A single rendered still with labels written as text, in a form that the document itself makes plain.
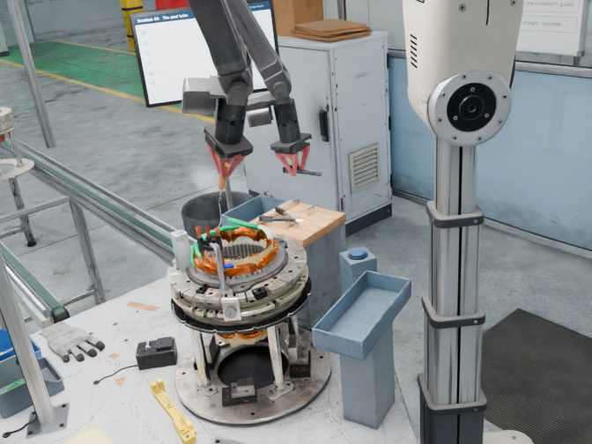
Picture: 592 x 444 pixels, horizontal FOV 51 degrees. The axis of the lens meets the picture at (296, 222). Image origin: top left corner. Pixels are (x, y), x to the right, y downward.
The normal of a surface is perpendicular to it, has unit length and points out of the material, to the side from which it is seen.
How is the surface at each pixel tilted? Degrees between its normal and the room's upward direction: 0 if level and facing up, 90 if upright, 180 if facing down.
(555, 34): 90
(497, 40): 109
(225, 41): 120
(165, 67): 83
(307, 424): 0
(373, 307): 0
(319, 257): 90
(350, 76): 90
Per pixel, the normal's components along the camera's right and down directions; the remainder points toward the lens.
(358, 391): -0.51, 0.40
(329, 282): 0.77, 0.21
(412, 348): -0.09, -0.90
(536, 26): -0.77, 0.33
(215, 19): 0.15, 0.83
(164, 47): 0.20, 0.28
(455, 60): 0.07, 0.69
